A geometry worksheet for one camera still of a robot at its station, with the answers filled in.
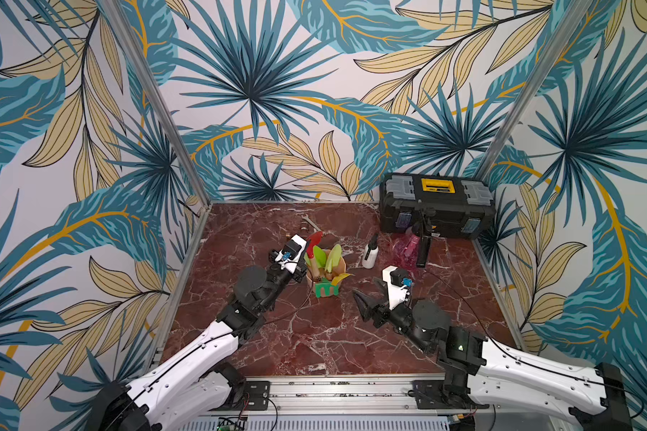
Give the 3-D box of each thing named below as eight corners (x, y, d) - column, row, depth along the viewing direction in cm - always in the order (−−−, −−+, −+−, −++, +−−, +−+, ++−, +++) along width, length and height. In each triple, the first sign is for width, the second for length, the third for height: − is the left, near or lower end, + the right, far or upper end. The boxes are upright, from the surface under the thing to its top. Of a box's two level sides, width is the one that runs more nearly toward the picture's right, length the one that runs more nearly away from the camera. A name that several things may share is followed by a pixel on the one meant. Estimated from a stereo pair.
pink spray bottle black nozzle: (395, 282, 97) (414, 241, 78) (398, 248, 106) (415, 205, 87) (413, 285, 96) (436, 245, 77) (414, 251, 105) (435, 208, 86)
